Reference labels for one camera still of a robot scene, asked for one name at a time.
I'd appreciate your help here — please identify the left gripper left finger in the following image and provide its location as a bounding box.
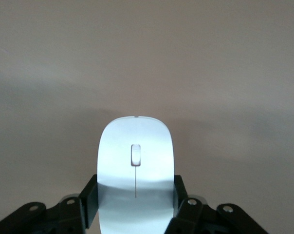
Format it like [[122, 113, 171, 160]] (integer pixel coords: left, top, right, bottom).
[[0, 174, 99, 234]]

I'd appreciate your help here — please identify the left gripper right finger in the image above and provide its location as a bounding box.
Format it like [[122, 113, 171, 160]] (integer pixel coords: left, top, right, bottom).
[[165, 174, 270, 234]]

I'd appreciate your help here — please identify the white computer mouse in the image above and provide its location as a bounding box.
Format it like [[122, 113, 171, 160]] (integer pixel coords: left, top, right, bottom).
[[96, 115, 175, 234]]

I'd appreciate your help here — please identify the brown table cover mat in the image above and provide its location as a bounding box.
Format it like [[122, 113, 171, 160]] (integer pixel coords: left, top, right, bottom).
[[0, 0, 294, 234]]

